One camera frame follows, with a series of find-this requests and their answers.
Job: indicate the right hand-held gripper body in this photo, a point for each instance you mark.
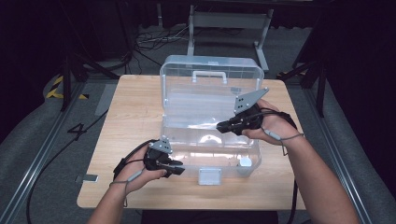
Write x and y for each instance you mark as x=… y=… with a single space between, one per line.
x=249 y=119

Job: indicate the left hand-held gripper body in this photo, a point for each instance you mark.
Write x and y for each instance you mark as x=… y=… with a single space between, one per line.
x=155 y=160

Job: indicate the clear plastic storage box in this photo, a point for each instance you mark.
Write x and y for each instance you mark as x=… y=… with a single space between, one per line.
x=205 y=102

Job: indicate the small white-capped bottle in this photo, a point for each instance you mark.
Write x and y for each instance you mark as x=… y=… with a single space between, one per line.
x=245 y=162

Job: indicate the person's left hand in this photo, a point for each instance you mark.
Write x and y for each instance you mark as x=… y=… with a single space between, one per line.
x=134 y=174

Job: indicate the person's right hand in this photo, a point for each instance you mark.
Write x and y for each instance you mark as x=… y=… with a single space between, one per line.
x=277 y=127

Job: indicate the black metal stand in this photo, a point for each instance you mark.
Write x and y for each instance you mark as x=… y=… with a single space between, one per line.
x=320 y=84
x=66 y=81

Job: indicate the small metal table bracket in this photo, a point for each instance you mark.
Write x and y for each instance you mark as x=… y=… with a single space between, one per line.
x=87 y=178

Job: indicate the aluminium floor rail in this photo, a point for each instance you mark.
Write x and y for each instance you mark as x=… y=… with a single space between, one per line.
x=339 y=161
x=34 y=165

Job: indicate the grey metal desk frame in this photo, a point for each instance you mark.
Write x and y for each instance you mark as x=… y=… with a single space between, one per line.
x=230 y=20

